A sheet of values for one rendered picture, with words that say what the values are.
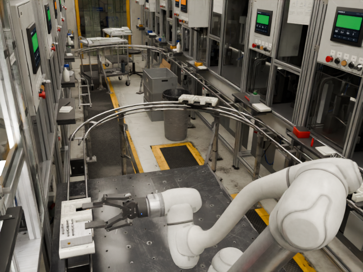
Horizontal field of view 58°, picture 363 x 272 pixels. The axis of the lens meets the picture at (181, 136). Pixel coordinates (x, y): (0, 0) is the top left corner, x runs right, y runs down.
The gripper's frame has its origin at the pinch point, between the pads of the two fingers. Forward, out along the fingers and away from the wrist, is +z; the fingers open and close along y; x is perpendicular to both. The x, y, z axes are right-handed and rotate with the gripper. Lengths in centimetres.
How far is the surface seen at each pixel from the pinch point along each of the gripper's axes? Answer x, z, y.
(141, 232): -37, -24, -44
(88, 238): -13.0, 2.5, -21.6
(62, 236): -15.1, 12.7, -19.6
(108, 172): -217, -18, -111
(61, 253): -10.7, 13.4, -24.8
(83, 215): -33.3, 4.0, -24.4
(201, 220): -38, -58, -44
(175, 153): -243, -101, -111
